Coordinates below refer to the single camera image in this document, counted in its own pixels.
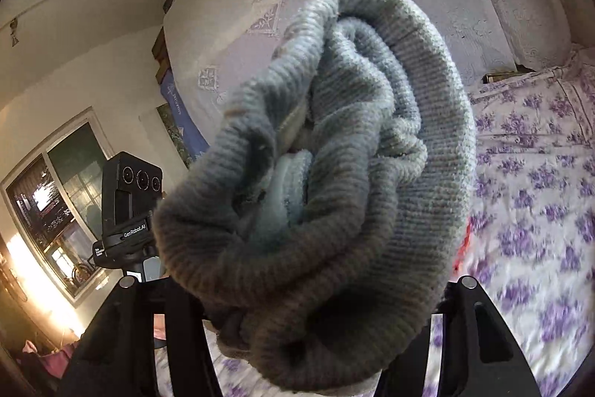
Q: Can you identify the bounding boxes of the glass door cabinet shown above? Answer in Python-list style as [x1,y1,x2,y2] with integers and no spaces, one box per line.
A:
[1,108,114,306]

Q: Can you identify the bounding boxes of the blue hanging cloth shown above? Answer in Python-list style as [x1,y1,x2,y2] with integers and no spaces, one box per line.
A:
[160,68,209,165]

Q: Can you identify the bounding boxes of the grey sweatpants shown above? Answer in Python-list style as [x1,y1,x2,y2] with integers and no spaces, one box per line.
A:
[153,27,476,394]

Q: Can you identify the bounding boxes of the purple floral bedsheet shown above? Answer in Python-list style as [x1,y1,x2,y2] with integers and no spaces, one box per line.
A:
[152,47,595,397]

